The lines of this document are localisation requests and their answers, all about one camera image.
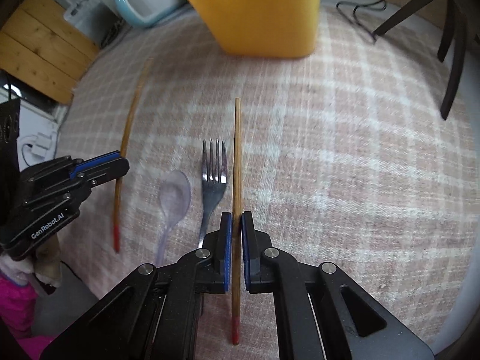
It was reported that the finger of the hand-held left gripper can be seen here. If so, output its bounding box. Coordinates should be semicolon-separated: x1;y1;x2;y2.
77;157;131;189
68;151;122;179

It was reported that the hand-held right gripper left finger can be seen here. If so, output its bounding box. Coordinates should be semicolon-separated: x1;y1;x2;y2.
39;212;232;360

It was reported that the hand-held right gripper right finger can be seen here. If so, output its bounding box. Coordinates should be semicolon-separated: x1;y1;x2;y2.
241;212;436;360

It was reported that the red-tipped bamboo chopstick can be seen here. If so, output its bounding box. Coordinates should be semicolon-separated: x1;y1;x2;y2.
112;58;155;253
230;97;243;346

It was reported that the yellow plastic container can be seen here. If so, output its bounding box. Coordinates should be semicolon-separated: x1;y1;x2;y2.
163;0;323;59

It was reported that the white power adapter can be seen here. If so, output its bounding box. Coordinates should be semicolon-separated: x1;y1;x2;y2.
20;130;61;168

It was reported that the clear plastic spoon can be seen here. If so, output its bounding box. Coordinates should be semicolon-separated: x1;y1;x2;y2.
154;170;192;268

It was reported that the metal fork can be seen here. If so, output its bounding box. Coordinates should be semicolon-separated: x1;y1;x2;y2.
197;138;229;250

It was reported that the pink clothing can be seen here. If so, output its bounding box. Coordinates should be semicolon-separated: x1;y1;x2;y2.
0;273;51;360

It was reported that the pine plank panel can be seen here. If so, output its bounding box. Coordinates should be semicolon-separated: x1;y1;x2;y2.
0;0;103;105

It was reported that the grey cutting board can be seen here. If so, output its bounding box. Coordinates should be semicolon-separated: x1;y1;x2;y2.
63;0;100;43

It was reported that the black power cable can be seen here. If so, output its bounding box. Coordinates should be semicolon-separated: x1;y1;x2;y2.
335;0;399;44

